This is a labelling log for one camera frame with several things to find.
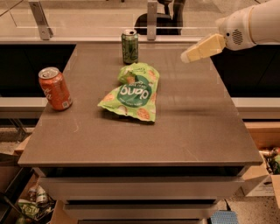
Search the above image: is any black office chair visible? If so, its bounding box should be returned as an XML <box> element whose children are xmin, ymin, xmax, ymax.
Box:
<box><xmin>135</xmin><ymin>0</ymin><xmax>186</xmax><ymax>35</ymax></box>

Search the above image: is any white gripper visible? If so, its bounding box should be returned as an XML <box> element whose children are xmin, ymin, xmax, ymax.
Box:
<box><xmin>180</xmin><ymin>6</ymin><xmax>256</xmax><ymax>63</ymax></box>

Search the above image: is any bin of cans left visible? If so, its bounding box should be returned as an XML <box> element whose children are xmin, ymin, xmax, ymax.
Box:
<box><xmin>0</xmin><ymin>167</ymin><xmax>57</xmax><ymax>224</ymax></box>

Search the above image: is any blue mesh object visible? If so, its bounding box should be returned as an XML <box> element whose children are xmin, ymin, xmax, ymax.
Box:
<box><xmin>210</xmin><ymin>211</ymin><xmax>239</xmax><ymax>224</ymax></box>

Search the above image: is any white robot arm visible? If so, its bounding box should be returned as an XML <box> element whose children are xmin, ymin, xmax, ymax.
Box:
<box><xmin>180</xmin><ymin>0</ymin><xmax>280</xmax><ymax>63</ymax></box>

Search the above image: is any metal railing bracket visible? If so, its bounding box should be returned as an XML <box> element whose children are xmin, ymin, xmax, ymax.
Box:
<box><xmin>28</xmin><ymin>0</ymin><xmax>53</xmax><ymax>40</ymax></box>
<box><xmin>147</xmin><ymin>0</ymin><xmax>158</xmax><ymax>40</ymax></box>

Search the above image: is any left metal railing bracket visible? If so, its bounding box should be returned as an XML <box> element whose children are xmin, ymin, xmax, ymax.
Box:
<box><xmin>28</xmin><ymin>0</ymin><xmax>53</xmax><ymax>40</ymax></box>

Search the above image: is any orange soda can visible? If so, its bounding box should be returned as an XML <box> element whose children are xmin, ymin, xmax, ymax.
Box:
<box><xmin>38</xmin><ymin>66</ymin><xmax>72</xmax><ymax>111</ymax></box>

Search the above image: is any green soda can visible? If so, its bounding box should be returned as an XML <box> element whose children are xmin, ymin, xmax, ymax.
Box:
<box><xmin>121</xmin><ymin>29</ymin><xmax>138</xmax><ymax>64</ymax></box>

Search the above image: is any green snack chip bag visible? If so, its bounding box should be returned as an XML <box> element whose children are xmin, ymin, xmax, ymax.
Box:
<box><xmin>98</xmin><ymin>63</ymin><xmax>159</xmax><ymax>122</ymax></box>

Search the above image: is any middle metal railing bracket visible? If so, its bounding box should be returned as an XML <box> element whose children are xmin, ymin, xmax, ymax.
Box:
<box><xmin>147</xmin><ymin>0</ymin><xmax>158</xmax><ymax>40</ymax></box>

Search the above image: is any cardboard box right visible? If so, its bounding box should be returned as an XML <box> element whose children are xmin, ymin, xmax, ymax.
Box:
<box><xmin>241</xmin><ymin>150</ymin><xmax>280</xmax><ymax>208</ymax></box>

